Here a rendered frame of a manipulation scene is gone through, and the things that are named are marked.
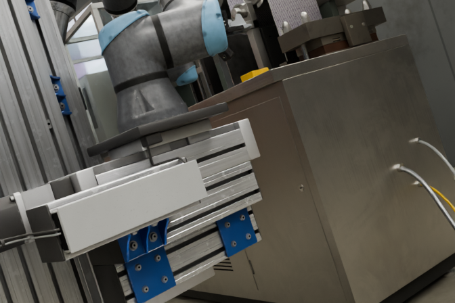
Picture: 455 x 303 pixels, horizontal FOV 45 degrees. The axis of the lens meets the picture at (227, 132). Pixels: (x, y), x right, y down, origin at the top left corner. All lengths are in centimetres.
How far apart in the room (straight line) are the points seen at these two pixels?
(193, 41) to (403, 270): 114
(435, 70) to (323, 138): 258
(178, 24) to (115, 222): 45
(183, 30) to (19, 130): 38
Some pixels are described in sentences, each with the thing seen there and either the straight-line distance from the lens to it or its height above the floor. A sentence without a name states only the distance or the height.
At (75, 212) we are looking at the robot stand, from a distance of 84.
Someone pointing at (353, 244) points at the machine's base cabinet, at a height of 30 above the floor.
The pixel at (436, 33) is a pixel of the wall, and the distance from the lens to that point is 422.
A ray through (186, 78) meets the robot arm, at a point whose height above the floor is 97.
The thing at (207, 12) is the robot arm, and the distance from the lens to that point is 113.
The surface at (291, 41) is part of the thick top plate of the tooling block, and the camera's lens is 197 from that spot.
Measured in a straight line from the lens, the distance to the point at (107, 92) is 301.
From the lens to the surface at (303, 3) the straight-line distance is 221.
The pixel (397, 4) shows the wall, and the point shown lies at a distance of 435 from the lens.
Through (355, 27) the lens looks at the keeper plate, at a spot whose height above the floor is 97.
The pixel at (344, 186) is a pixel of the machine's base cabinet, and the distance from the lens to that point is 178.
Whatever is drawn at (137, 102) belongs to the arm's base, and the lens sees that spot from 110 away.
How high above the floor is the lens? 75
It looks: level
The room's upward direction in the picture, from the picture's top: 18 degrees counter-clockwise
